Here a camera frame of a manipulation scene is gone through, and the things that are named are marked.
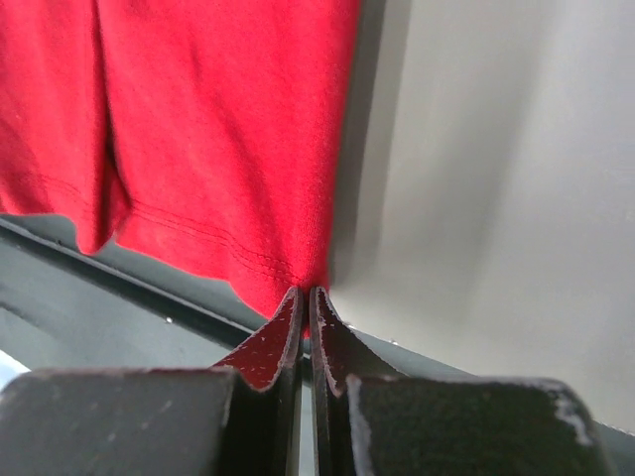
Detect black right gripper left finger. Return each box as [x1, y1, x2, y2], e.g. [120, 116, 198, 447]
[1, 288, 304, 475]

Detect dark red t-shirt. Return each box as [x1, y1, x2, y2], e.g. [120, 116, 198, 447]
[1, 1, 361, 317]

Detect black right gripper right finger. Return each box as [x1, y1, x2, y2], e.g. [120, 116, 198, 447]
[309, 288, 614, 475]

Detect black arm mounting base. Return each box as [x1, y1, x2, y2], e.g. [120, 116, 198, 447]
[1, 218, 634, 475]

